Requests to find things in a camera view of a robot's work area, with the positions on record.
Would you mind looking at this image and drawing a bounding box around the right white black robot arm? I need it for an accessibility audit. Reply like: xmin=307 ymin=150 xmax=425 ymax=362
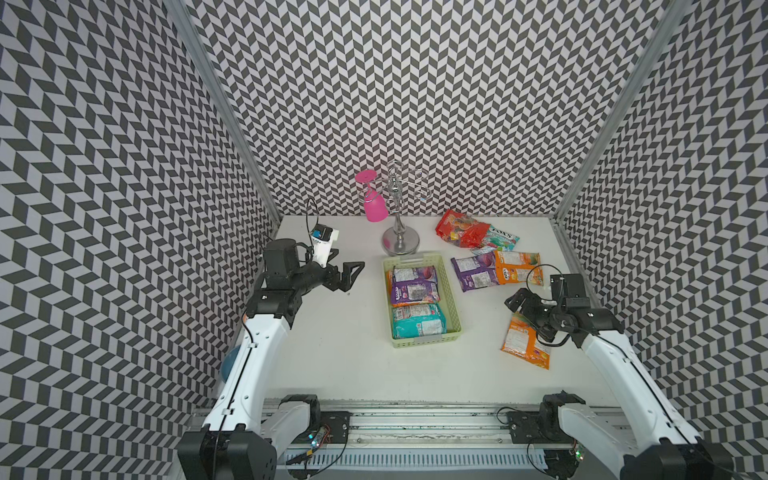
xmin=505 ymin=274 xmax=736 ymax=479

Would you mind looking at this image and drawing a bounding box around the red candy bag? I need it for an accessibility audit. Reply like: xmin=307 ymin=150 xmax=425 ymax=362
xmin=435 ymin=209 xmax=491 ymax=249

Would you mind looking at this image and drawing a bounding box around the orange candy bag lower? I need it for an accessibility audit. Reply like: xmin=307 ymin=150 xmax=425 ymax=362
xmin=501 ymin=313 xmax=551 ymax=370

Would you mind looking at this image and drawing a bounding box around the blue plate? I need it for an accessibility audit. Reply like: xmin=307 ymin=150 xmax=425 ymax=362
xmin=220 ymin=345 xmax=240 ymax=383

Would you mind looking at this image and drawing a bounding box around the pink plastic wine glass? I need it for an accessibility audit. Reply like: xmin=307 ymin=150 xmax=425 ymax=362
xmin=355 ymin=169 xmax=389 ymax=223

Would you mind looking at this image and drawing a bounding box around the teal candy bag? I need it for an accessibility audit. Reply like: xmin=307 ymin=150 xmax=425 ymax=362
xmin=392 ymin=303 xmax=447 ymax=339

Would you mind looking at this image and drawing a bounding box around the silver metal glass rack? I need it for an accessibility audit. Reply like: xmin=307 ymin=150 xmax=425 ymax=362
xmin=382 ymin=160 xmax=421 ymax=257

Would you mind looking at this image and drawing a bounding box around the orange candy bag upper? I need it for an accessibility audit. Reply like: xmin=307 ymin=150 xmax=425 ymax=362
xmin=494 ymin=251 xmax=544 ymax=286

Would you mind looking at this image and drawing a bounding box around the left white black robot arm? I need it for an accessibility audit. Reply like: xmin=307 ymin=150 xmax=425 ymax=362
xmin=177 ymin=238 xmax=365 ymax=479

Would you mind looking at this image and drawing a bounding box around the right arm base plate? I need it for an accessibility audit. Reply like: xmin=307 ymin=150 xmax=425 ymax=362
xmin=503 ymin=410 xmax=577 ymax=446

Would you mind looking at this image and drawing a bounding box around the orange yellow Fox's candy bag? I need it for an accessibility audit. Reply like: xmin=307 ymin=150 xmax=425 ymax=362
xmin=386 ymin=269 xmax=397 ymax=307

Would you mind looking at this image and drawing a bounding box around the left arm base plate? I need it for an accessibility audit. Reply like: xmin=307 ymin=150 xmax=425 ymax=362
xmin=290 ymin=410 xmax=352 ymax=446

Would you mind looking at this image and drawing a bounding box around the aluminium front rail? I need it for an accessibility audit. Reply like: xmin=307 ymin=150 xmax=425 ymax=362
xmin=179 ymin=404 xmax=685 ymax=451

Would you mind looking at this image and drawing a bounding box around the light green plastic basket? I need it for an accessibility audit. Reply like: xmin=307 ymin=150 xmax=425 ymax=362
xmin=382 ymin=252 xmax=463 ymax=348

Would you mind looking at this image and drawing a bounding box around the green Fox's candy bag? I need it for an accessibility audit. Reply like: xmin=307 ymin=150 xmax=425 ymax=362
xmin=481 ymin=226 xmax=520 ymax=251

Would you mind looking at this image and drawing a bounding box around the purple candy bag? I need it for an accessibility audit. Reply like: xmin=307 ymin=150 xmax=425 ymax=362
xmin=392 ymin=266 xmax=440 ymax=307
xmin=451 ymin=252 xmax=500 ymax=292

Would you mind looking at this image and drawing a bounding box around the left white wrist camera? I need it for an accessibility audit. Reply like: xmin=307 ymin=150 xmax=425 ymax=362
xmin=310 ymin=223 xmax=339 ymax=268

